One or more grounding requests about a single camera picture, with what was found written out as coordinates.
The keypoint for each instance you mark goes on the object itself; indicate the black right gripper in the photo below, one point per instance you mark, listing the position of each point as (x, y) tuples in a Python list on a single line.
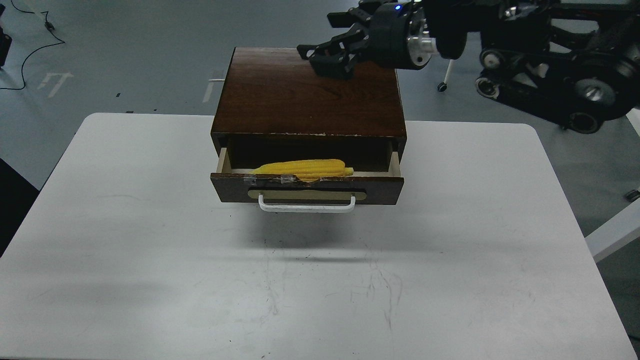
[(398, 38)]

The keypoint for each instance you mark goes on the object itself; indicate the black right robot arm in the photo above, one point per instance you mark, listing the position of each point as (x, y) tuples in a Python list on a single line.
[(572, 63)]

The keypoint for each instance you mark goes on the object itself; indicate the dark brown wooden cabinet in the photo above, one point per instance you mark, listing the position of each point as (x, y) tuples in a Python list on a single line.
[(273, 108)]

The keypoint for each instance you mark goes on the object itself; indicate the grey office chair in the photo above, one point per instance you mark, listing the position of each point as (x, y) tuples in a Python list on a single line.
[(443, 85)]

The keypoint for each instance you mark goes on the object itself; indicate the white table leg base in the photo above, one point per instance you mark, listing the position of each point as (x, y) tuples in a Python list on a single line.
[(616, 233)]

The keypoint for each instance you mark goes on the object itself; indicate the yellow corn cob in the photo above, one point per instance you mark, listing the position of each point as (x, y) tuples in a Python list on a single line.
[(308, 170)]

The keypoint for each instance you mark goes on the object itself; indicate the wooden drawer with white handle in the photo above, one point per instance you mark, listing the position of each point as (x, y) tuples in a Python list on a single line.
[(327, 195)]

